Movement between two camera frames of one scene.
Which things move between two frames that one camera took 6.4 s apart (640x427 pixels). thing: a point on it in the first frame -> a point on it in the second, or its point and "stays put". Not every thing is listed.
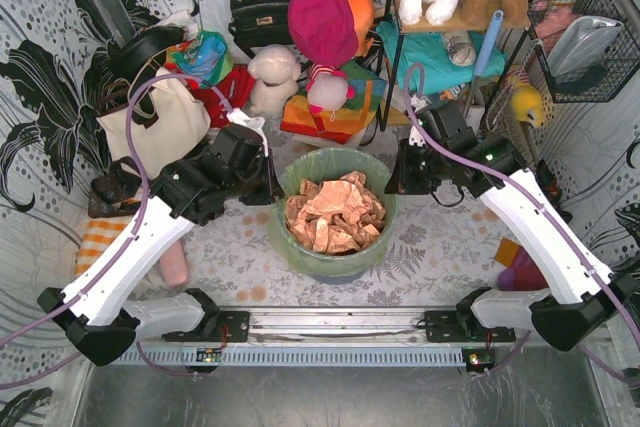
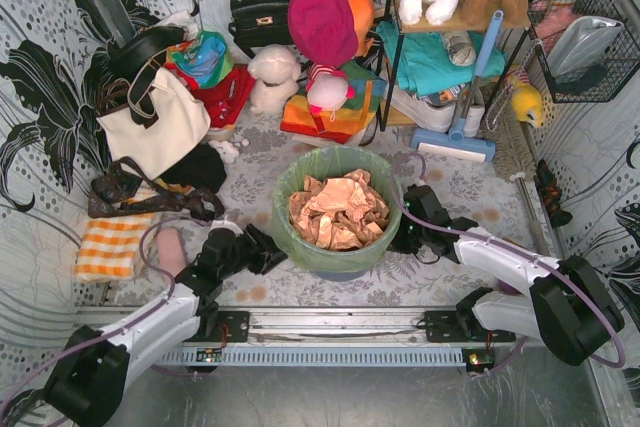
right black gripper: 400,173 -> 410,242
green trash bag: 319,164 stays put
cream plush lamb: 276,69 stays put
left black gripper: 267,181 -> 263,250
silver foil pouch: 581,44 stays put
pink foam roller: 174,266 stays put
